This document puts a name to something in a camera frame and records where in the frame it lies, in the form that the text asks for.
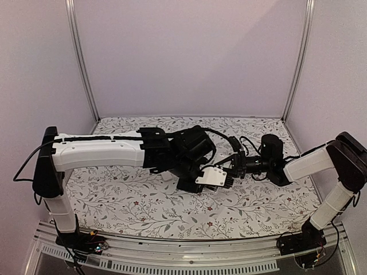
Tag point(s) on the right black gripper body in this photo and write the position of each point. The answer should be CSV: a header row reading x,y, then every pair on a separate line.
x,y
239,165

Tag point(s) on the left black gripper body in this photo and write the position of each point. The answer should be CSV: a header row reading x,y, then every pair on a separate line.
x,y
183,186

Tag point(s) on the white battery cover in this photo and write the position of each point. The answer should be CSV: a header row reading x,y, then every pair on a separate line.
x,y
166,176

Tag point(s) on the white remote control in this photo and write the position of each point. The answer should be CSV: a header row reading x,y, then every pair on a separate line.
x,y
215,189

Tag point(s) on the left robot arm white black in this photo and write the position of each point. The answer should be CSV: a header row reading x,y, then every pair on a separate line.
x,y
181,153

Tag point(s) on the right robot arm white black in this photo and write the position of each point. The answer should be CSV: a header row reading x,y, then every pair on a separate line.
x,y
344,154

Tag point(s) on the floral patterned table mat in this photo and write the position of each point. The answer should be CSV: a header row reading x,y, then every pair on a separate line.
x,y
132,201

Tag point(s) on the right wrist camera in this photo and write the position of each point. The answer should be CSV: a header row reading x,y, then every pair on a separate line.
x,y
237,146

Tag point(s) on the front aluminium rail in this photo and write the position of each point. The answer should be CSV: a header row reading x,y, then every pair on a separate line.
x,y
138,255

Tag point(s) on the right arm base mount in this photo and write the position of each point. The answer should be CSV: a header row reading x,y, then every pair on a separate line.
x,y
295,243

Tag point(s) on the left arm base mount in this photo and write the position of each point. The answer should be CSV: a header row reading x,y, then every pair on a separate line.
x,y
87,243

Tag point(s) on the right aluminium frame post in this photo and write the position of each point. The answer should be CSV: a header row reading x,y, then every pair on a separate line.
x,y
307,25

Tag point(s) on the aluminium frame post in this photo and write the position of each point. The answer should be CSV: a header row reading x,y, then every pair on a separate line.
x,y
307,25
76,41

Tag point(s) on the left aluminium frame post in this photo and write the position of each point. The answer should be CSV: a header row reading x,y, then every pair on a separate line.
x,y
76,41

